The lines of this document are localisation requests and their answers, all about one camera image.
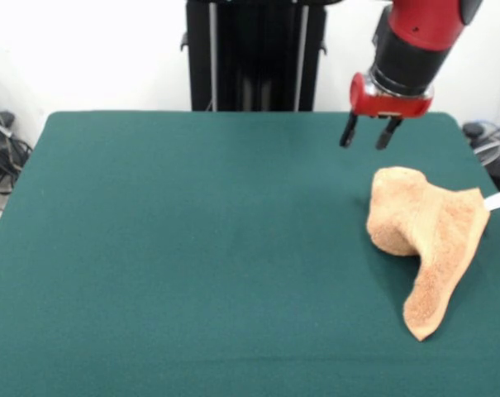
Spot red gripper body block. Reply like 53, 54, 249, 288
349, 72, 435, 120

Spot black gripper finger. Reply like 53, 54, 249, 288
339, 112, 360, 149
374, 117, 403, 151

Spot tan terry towel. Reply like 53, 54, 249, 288
365, 165, 500, 342

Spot dark green table cloth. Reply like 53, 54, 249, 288
0, 110, 500, 397

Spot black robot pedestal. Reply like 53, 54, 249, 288
180, 0, 328, 112

